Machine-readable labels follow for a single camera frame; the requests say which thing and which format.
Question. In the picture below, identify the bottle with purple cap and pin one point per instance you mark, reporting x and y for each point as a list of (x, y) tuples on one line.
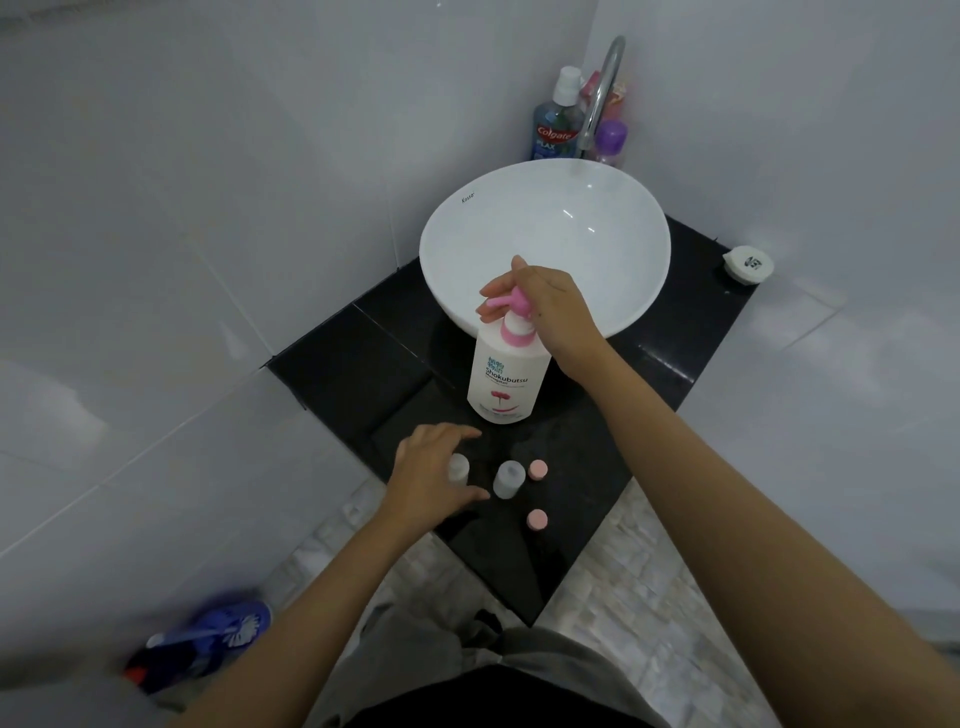
[(611, 142)]

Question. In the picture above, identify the blue mouthwash bottle white cap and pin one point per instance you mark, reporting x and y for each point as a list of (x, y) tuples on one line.
[(555, 127)]

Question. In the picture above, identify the person's right forearm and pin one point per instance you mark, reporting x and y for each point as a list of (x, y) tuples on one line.
[(735, 555)]

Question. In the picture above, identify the black shirt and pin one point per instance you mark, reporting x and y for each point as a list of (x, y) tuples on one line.
[(495, 705)]

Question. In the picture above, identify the person's right fingers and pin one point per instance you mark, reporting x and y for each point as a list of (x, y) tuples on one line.
[(502, 283)]

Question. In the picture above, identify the pink round bottle cap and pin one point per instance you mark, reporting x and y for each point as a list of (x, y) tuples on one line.
[(537, 520), (537, 470)]

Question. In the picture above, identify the red and pink bottle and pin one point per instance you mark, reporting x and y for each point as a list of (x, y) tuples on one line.
[(616, 97)]

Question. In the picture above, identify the person's left forearm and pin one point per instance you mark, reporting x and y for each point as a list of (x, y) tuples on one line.
[(315, 622)]

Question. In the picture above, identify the white ceramic basin sink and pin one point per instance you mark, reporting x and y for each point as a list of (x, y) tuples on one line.
[(547, 225)]

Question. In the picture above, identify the red and black brush holder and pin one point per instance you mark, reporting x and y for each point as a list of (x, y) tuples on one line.
[(169, 667)]

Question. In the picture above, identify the person's left hand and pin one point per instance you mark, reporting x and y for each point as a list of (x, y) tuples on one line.
[(420, 472)]

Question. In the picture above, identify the person's left thumb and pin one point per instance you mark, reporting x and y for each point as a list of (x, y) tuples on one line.
[(469, 495)]

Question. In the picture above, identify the blue toilet brush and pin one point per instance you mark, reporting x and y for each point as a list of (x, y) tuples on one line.
[(225, 626)]

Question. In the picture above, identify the white round lidded container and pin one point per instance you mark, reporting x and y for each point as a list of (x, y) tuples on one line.
[(748, 265)]

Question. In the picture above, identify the chrome curved faucet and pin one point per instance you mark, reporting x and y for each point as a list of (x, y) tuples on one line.
[(604, 82)]

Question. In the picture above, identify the person's right hand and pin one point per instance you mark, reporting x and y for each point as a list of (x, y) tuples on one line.
[(559, 315)]

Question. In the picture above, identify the small translucent plastic bottle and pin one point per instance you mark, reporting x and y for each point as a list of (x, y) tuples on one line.
[(459, 469), (508, 480)]

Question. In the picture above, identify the grey shorts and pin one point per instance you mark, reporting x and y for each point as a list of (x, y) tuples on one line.
[(427, 645)]

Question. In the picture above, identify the white pump bottle pink dispenser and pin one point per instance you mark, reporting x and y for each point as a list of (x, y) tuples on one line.
[(502, 375)]

